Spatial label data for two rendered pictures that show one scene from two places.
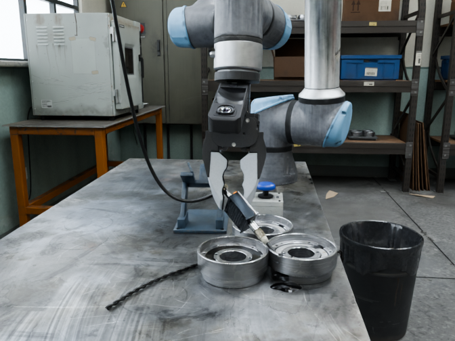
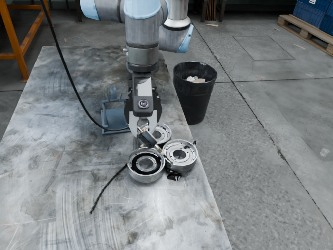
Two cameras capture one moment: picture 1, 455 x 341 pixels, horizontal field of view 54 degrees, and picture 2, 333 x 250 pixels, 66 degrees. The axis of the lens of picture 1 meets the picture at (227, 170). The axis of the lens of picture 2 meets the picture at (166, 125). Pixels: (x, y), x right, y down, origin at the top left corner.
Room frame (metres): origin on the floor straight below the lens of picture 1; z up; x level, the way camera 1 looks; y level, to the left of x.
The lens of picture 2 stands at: (0.15, 0.10, 1.39)
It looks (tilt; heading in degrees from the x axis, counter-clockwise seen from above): 41 degrees down; 341
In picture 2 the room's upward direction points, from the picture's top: 5 degrees clockwise
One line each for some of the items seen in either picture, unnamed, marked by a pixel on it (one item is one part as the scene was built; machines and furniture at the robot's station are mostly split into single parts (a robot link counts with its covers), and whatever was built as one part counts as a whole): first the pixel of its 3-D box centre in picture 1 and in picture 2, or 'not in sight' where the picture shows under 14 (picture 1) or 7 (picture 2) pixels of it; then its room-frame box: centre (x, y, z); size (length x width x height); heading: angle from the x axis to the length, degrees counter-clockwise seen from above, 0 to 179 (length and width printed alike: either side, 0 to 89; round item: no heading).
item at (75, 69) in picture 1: (94, 68); not in sight; (3.12, 0.91, 1.10); 0.62 x 0.61 x 0.65; 174
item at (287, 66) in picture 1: (294, 59); not in sight; (4.28, -0.62, 1.19); 0.52 x 0.42 x 0.38; 84
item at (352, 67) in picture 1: (365, 67); not in sight; (4.24, -1.28, 1.11); 0.52 x 0.38 x 0.22; 84
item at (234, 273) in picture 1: (233, 261); (146, 165); (0.62, -0.01, 0.82); 0.10 x 0.10 x 0.04
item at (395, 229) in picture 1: (376, 280); (191, 94); (1.77, -0.64, 0.21); 0.34 x 0.34 x 0.43
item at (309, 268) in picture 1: (300, 258); (179, 156); (0.63, -0.11, 0.82); 0.10 x 0.10 x 0.04
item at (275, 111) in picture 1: (273, 119); not in sight; (1.21, -0.13, 0.97); 0.13 x 0.12 x 0.14; 63
